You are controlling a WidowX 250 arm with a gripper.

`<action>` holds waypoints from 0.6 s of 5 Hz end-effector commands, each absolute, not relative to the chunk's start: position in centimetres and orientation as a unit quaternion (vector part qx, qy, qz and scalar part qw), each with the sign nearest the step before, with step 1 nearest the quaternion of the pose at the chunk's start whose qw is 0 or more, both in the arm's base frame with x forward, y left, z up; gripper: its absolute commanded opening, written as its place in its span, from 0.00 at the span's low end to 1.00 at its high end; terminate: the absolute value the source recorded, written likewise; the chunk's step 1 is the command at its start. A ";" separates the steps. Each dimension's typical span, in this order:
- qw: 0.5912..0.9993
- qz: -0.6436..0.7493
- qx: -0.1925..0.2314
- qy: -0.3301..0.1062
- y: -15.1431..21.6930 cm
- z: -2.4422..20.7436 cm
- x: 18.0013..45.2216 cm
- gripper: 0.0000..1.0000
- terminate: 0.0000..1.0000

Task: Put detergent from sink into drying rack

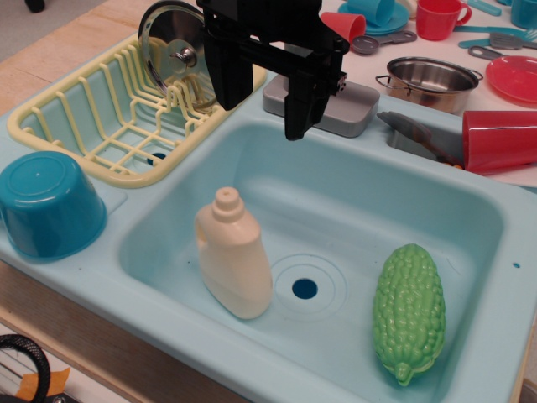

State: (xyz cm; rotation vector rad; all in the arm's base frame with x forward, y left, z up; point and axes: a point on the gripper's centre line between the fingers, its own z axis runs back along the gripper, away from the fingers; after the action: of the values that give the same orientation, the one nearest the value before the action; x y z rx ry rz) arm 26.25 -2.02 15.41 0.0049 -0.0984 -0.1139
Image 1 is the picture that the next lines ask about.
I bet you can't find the black cable loop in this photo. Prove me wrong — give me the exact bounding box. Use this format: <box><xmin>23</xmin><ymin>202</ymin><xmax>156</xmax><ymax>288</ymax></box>
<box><xmin>0</xmin><ymin>333</ymin><xmax>52</xmax><ymax>398</ymax></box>

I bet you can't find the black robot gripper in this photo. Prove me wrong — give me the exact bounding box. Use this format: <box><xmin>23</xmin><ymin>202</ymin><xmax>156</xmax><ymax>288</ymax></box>
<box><xmin>197</xmin><ymin>1</ymin><xmax>349</xmax><ymax>141</ymax></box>

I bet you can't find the teal cup top right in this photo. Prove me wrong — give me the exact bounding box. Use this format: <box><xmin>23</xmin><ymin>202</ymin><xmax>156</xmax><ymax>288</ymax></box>
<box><xmin>510</xmin><ymin>0</ymin><xmax>537</xmax><ymax>29</ymax></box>

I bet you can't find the orange tape piece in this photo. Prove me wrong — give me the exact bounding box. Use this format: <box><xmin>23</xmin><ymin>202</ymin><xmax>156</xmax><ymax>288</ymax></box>
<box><xmin>15</xmin><ymin>368</ymin><xmax>70</xmax><ymax>402</ymax></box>

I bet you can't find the red plastic plate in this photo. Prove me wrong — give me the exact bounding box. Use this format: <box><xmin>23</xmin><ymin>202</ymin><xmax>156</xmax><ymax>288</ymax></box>
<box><xmin>486</xmin><ymin>55</ymin><xmax>536</xmax><ymax>104</ymax></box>

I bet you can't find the teal cup on plates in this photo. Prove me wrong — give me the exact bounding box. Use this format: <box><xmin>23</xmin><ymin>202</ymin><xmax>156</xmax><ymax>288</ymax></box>
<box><xmin>347</xmin><ymin>0</ymin><xmax>395</xmax><ymax>26</ymax></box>

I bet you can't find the steel and glass pot lid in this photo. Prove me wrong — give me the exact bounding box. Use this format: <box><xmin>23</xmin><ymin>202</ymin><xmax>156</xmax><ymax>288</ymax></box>
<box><xmin>138</xmin><ymin>1</ymin><xmax>216</xmax><ymax>111</ymax></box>

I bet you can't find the grey measuring spoon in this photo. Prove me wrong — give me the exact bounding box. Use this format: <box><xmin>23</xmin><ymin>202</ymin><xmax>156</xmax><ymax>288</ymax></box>
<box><xmin>351</xmin><ymin>30</ymin><xmax>418</xmax><ymax>55</ymax></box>

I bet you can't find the grey slotted spatula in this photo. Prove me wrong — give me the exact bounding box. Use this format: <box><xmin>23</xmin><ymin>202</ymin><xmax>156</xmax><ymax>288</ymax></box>
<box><xmin>489</xmin><ymin>33</ymin><xmax>537</xmax><ymax>50</ymax></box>

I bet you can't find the large red plastic cup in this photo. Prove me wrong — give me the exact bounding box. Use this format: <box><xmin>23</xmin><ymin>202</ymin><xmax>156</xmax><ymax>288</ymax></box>
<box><xmin>462</xmin><ymin>111</ymin><xmax>536</xmax><ymax>174</ymax></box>

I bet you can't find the small red cup lying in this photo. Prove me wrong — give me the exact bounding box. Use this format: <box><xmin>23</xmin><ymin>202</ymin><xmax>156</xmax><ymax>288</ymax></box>
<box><xmin>321</xmin><ymin>12</ymin><xmax>366</xmax><ymax>42</ymax></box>

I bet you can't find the green bitter gourd toy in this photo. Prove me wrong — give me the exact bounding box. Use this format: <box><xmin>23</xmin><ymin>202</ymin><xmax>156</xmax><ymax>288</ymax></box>
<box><xmin>373</xmin><ymin>243</ymin><xmax>446</xmax><ymax>386</ymax></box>

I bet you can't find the teal plastic fork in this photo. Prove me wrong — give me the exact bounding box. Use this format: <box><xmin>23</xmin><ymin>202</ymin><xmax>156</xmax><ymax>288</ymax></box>
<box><xmin>454</xmin><ymin>25</ymin><xmax>536</xmax><ymax>49</ymax></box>

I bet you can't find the stainless steel pot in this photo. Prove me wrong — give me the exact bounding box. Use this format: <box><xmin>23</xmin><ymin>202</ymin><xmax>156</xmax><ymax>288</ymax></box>
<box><xmin>375</xmin><ymin>56</ymin><xmax>483</xmax><ymax>114</ymax></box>

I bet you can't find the yellow drying rack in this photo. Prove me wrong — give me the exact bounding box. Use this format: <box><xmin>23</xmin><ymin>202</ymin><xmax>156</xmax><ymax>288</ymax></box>
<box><xmin>7</xmin><ymin>32</ymin><xmax>268</xmax><ymax>189</ymax></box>

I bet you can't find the red mug with handle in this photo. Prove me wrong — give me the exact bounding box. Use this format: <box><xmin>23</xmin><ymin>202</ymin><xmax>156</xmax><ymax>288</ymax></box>
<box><xmin>416</xmin><ymin>0</ymin><xmax>472</xmax><ymax>41</ymax></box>

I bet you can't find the teal plastic bowl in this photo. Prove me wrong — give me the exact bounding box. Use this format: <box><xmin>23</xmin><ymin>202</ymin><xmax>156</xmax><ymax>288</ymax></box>
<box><xmin>1</xmin><ymin>151</ymin><xmax>107</xmax><ymax>260</ymax></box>

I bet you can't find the grey utensil handle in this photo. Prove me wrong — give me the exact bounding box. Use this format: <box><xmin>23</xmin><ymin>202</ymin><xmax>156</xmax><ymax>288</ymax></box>
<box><xmin>467</xmin><ymin>45</ymin><xmax>504</xmax><ymax>60</ymax></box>

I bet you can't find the cream detergent bottle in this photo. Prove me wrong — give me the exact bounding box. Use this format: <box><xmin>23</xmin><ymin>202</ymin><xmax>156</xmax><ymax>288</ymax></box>
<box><xmin>194</xmin><ymin>186</ymin><xmax>273</xmax><ymax>319</ymax></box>

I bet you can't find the grey faucet base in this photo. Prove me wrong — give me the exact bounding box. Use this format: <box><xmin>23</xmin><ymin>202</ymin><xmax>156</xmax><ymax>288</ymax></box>
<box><xmin>263</xmin><ymin>76</ymin><xmax>380</xmax><ymax>138</ymax></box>

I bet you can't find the grey spatula brown handle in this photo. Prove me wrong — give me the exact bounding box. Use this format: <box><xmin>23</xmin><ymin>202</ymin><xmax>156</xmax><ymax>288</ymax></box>
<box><xmin>377</xmin><ymin>111</ymin><xmax>463</xmax><ymax>168</ymax></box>

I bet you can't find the teal plate stack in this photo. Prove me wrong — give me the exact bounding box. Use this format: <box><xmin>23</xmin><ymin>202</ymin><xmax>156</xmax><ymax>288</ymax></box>
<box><xmin>337</xmin><ymin>1</ymin><xmax>410</xmax><ymax>36</ymax></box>

